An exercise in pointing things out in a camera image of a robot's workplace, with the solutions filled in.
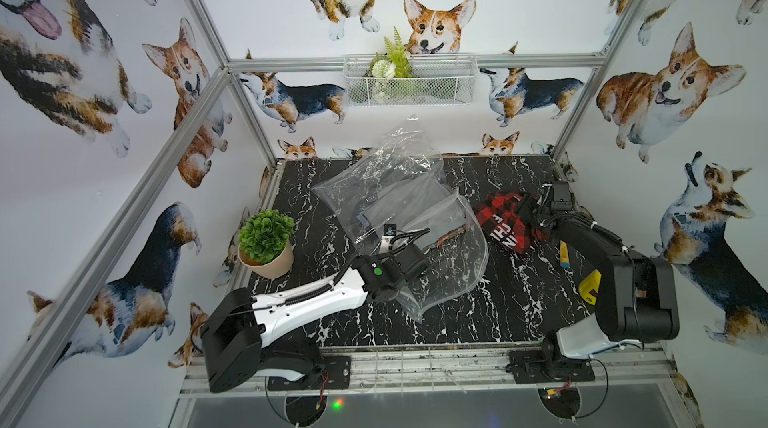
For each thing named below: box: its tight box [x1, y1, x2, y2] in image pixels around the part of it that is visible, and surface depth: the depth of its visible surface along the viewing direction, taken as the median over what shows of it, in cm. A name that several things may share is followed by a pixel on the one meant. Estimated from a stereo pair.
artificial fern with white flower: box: [364, 26, 414, 78], surface depth 84 cm
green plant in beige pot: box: [238, 209, 295, 278], surface depth 84 cm
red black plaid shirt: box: [476, 192, 550, 254], surface depth 99 cm
